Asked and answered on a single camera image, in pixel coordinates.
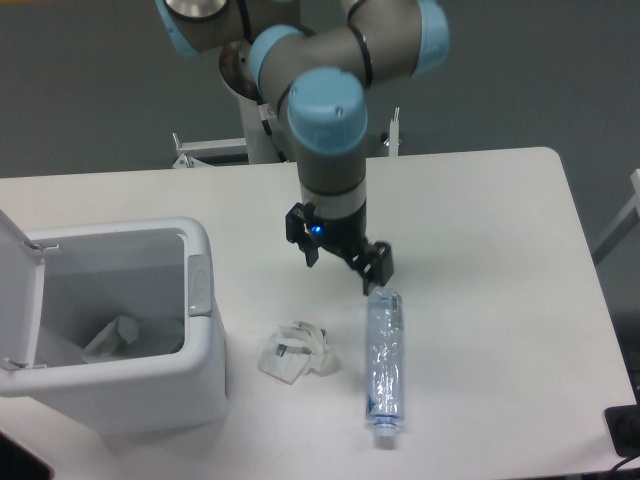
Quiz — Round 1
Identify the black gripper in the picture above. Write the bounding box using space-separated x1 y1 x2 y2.
285 202 394 295

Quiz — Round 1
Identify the white paper carton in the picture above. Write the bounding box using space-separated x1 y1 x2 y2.
258 321 338 385

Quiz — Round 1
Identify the crushed clear plastic bottle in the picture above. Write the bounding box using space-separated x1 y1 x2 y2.
365 287 405 449

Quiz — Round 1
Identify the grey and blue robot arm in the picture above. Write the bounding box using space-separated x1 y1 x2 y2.
156 1 450 291

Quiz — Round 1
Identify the white plastic trash can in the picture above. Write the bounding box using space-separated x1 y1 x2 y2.
1 217 229 434

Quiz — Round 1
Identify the white trash can lid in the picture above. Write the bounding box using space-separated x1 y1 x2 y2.
1 212 45 371

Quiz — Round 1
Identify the crumpled paper inside bin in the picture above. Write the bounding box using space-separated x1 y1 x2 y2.
82 315 185 363

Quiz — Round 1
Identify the black device at right edge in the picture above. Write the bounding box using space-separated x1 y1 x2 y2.
604 404 639 457

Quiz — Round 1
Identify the dark object bottom left corner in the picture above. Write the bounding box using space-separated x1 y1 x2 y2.
1 433 54 480

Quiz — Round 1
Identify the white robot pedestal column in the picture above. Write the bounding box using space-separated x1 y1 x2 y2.
218 40 301 165

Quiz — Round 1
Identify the black cable on pedestal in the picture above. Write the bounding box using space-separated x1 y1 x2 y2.
259 102 291 164

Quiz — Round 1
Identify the white metal base frame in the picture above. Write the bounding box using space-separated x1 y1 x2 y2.
172 106 403 169

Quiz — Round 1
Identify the white frame at right edge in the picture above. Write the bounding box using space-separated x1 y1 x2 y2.
591 169 639 265

